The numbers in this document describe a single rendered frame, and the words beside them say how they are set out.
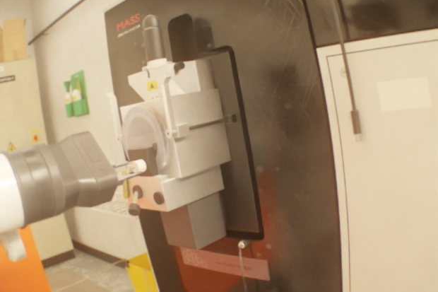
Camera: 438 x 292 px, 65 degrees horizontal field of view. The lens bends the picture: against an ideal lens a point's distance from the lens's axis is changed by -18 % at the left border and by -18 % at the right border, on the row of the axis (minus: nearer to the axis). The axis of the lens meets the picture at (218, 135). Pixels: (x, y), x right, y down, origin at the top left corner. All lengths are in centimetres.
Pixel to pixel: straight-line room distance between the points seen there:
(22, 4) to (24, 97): 112
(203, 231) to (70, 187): 22
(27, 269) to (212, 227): 42
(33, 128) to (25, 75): 49
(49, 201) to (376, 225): 34
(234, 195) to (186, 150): 11
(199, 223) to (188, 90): 17
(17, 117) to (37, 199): 326
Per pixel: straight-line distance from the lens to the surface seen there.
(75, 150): 42
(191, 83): 52
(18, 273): 80
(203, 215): 54
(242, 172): 54
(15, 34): 379
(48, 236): 375
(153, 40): 53
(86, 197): 41
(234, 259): 59
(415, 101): 40
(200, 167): 51
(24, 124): 364
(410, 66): 40
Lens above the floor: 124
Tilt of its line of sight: 5 degrees down
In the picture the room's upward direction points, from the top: 10 degrees counter-clockwise
